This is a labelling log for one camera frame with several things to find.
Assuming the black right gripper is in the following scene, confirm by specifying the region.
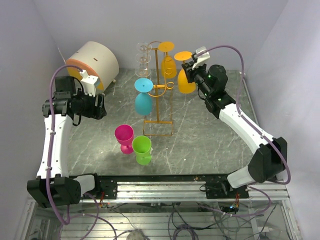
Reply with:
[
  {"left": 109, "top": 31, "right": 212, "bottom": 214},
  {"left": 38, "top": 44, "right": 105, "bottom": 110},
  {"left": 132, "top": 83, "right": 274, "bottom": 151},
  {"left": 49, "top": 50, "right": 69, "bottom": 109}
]
[{"left": 183, "top": 60, "right": 212, "bottom": 98}]

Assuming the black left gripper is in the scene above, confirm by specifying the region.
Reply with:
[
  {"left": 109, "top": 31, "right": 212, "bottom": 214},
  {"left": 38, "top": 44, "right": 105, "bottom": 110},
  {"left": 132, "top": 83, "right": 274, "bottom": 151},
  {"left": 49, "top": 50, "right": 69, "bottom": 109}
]
[{"left": 72, "top": 87, "right": 107, "bottom": 120}]

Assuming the orange plastic goblet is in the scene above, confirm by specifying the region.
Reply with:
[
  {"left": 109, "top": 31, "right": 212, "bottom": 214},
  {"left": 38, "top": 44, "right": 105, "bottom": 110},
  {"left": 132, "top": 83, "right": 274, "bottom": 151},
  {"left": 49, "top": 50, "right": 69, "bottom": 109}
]
[
  {"left": 158, "top": 41, "right": 177, "bottom": 79},
  {"left": 174, "top": 51, "right": 196, "bottom": 94}
]

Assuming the pink plastic goblet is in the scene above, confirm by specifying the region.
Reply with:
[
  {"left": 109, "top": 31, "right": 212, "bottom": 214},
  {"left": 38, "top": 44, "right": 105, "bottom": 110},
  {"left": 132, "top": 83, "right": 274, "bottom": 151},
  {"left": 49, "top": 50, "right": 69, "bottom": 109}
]
[{"left": 114, "top": 124, "right": 134, "bottom": 155}]

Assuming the clear wine glass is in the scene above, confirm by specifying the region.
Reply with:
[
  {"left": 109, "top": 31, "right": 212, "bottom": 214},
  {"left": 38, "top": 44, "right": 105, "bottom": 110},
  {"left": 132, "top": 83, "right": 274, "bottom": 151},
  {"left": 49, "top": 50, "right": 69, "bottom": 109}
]
[
  {"left": 134, "top": 64, "right": 151, "bottom": 78},
  {"left": 135, "top": 52, "right": 151, "bottom": 64},
  {"left": 136, "top": 42, "right": 152, "bottom": 54}
]

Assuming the teal plastic goblet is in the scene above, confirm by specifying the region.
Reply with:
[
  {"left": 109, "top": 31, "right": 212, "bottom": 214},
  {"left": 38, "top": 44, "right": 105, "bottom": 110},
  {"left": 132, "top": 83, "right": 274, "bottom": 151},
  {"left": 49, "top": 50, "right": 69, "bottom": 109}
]
[{"left": 134, "top": 78, "right": 153, "bottom": 116}]

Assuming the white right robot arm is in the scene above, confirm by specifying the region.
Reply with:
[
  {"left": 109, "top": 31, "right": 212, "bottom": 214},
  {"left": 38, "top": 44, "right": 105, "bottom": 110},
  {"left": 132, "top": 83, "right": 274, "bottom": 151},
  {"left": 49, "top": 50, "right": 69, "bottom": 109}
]
[{"left": 182, "top": 61, "right": 288, "bottom": 198}]

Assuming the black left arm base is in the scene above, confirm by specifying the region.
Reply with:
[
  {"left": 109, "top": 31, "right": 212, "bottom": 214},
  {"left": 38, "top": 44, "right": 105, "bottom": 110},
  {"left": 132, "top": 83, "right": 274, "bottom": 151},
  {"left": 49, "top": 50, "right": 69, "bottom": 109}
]
[{"left": 95, "top": 175, "right": 118, "bottom": 200}]

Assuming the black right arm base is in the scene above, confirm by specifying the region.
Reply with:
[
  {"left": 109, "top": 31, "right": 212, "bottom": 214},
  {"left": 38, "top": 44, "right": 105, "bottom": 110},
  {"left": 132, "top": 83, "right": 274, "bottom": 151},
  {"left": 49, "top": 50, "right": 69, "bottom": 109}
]
[{"left": 199, "top": 174, "right": 249, "bottom": 199}]

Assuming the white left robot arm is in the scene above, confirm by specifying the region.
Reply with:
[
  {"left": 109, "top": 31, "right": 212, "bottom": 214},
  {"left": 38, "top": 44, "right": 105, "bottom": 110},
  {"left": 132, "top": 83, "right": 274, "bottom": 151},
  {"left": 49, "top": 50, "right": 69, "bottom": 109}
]
[{"left": 27, "top": 75, "right": 107, "bottom": 209}]

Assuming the white orange bread box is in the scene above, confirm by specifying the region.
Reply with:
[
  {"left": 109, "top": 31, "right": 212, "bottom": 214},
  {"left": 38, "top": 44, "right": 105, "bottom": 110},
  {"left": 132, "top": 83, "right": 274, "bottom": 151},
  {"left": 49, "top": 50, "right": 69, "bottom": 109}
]
[{"left": 65, "top": 41, "right": 119, "bottom": 93}]

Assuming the green plastic goblet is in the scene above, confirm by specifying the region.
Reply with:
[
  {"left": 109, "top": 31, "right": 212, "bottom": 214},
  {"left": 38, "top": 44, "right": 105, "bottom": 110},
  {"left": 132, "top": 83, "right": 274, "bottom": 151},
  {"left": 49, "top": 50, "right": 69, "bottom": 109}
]
[{"left": 132, "top": 135, "right": 152, "bottom": 166}]

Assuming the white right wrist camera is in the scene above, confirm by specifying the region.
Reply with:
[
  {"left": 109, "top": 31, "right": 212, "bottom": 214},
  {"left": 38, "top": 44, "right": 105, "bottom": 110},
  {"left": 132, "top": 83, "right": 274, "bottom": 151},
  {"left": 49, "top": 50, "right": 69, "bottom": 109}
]
[{"left": 192, "top": 46, "right": 210, "bottom": 70}]

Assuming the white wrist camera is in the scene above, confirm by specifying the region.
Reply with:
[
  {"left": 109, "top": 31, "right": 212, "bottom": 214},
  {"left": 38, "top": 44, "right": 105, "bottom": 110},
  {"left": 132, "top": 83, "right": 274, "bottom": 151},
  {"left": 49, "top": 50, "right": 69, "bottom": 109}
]
[
  {"left": 79, "top": 69, "right": 100, "bottom": 97},
  {"left": 192, "top": 46, "right": 210, "bottom": 70}
]

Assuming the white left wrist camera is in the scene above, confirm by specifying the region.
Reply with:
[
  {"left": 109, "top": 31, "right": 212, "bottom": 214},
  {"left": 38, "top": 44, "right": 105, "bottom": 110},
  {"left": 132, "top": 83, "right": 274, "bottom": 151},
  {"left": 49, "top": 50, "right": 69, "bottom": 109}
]
[{"left": 79, "top": 69, "right": 100, "bottom": 97}]

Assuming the gold wire glass rack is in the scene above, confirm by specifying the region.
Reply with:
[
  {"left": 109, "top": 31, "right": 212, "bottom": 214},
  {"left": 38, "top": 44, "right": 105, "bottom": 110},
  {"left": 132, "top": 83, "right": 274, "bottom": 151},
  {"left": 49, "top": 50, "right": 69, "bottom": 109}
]
[{"left": 142, "top": 40, "right": 175, "bottom": 137}]

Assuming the aluminium frame rail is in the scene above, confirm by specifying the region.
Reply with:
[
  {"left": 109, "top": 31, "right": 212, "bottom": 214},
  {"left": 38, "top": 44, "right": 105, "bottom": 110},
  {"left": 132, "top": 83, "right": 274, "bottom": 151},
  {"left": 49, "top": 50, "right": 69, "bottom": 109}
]
[{"left": 89, "top": 181, "right": 290, "bottom": 203}]

